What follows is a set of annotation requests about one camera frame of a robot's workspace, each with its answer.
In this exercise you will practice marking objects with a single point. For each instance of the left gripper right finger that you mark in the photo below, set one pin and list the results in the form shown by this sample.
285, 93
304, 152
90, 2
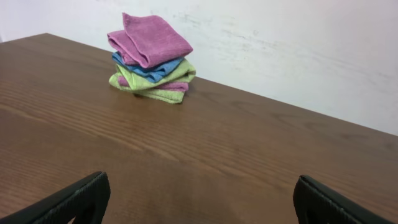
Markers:
315, 203

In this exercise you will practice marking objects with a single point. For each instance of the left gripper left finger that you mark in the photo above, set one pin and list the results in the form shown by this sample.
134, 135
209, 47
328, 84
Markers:
83, 202

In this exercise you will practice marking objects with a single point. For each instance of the purple microfiber cloth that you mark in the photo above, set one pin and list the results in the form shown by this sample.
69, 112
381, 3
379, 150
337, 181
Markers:
148, 41

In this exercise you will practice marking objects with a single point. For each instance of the purple folded cloth in stack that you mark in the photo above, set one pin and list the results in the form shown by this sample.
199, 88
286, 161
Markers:
174, 86

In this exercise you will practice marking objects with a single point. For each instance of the green folded cloth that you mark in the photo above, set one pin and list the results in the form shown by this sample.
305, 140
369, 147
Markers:
184, 72
168, 96

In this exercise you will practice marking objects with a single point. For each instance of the blue folded cloth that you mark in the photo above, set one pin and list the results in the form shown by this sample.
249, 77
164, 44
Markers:
153, 74

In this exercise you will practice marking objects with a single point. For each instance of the bottom green folded cloth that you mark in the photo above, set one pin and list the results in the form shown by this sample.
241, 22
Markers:
168, 96

